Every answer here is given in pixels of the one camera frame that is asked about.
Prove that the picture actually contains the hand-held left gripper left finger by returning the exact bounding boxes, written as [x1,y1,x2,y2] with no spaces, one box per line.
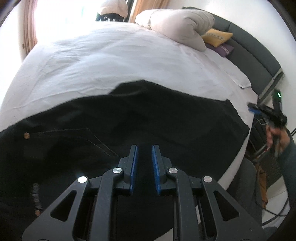
[22,145,139,241]

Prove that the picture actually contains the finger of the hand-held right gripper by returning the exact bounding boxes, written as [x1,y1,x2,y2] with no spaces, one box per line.
[247,103,263,115]

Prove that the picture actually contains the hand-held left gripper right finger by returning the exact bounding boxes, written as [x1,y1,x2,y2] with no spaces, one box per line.
[151,144,266,241]

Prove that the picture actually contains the black denim pants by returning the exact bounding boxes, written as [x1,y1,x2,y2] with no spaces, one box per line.
[0,80,250,241]

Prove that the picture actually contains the person's right forearm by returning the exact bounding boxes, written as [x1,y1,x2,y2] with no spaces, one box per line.
[275,139,296,211]

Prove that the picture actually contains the person's right hand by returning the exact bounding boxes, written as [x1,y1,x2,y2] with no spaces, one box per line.
[266,125,291,154]

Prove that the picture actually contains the grey upholstered headboard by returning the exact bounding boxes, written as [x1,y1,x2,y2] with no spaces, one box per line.
[181,6,285,102]

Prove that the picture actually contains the purple pillow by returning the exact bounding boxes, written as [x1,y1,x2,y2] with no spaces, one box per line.
[205,44,234,58]

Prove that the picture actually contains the yellow pillow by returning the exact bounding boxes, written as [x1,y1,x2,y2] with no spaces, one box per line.
[201,29,233,48]

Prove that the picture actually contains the person's grey trouser leg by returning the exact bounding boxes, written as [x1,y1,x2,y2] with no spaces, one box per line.
[228,158,263,234]

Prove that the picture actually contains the bed with white sheet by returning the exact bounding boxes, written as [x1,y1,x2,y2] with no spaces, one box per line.
[0,22,259,241]

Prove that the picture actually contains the rolled cream duvet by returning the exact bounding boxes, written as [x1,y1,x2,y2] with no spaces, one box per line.
[135,9,215,52]

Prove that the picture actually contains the beige curtain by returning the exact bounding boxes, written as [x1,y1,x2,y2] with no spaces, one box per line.
[128,0,170,24]
[23,0,38,54]

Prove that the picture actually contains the black chair under jacket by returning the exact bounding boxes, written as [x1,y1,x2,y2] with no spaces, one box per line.
[95,13,127,23]

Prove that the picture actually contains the black floor cable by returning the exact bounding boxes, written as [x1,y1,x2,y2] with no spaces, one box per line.
[261,202,290,226]

